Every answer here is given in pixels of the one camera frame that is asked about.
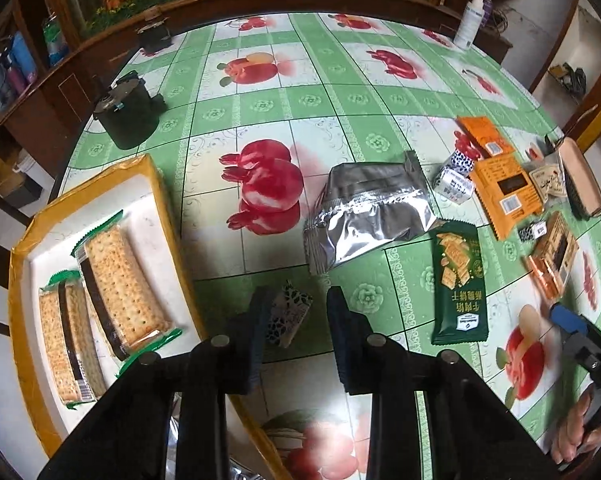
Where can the white spray bottle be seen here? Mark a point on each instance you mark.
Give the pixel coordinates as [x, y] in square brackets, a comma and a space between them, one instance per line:
[468, 25]

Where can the clear bag beige label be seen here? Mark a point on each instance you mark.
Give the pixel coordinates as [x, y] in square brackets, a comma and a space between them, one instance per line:
[547, 182]

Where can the wooden side cabinet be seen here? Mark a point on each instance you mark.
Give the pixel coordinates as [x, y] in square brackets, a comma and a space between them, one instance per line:
[497, 45]

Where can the small orange snack packet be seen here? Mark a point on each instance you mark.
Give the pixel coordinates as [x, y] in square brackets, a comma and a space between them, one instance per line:
[482, 132]

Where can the person's right hand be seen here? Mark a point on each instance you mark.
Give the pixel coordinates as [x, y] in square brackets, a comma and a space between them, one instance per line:
[572, 430]

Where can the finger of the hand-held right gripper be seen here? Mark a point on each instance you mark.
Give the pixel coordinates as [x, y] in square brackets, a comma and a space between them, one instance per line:
[567, 317]

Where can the dark tool pile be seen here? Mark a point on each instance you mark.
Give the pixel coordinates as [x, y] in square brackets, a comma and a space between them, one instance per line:
[572, 80]

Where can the small black device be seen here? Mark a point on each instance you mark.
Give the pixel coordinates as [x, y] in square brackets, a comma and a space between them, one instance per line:
[154, 35]

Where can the orange snack bar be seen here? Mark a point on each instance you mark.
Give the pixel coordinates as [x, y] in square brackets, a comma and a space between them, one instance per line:
[542, 275]

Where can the small white carton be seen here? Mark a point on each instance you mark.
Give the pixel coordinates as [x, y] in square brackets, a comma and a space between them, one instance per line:
[450, 185]

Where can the small cracker packet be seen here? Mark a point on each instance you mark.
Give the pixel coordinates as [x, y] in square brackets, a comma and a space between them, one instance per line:
[53, 340]

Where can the yellow rimmed white tray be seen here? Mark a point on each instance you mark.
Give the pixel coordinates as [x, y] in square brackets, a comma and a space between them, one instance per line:
[35, 260]

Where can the black white patterned packet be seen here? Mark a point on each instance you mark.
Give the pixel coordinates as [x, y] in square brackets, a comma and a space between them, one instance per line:
[290, 315]
[463, 160]
[530, 232]

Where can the silver foil bag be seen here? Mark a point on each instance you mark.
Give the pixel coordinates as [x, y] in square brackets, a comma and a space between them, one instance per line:
[365, 210]

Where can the green fruit print tablecloth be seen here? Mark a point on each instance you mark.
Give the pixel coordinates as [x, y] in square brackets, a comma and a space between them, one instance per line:
[330, 110]

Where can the clear green label bottle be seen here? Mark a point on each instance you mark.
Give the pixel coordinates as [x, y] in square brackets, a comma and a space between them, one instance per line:
[55, 42]

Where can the brown snack box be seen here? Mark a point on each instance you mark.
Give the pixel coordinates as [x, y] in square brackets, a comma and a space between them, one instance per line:
[555, 245]

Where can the black round pot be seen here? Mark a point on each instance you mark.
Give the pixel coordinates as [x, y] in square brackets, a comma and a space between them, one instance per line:
[130, 120]

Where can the dark green cracker packet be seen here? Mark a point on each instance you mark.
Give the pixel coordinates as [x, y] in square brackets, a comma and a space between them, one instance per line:
[460, 300]

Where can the patterned black eyeglasses case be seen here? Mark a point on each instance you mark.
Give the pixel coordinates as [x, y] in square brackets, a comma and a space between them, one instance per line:
[582, 180]

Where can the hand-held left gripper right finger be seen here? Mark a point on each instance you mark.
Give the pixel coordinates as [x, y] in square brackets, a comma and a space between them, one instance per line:
[345, 340]

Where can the large cracker packet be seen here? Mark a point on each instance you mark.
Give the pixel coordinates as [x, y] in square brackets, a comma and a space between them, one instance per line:
[120, 280]

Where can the blue bottle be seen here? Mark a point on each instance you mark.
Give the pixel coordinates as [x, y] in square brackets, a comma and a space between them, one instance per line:
[24, 57]

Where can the large orange snack packet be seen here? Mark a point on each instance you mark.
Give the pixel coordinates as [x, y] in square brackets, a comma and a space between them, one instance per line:
[490, 175]

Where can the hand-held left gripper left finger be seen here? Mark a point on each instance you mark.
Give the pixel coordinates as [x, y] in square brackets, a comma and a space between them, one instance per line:
[255, 335]

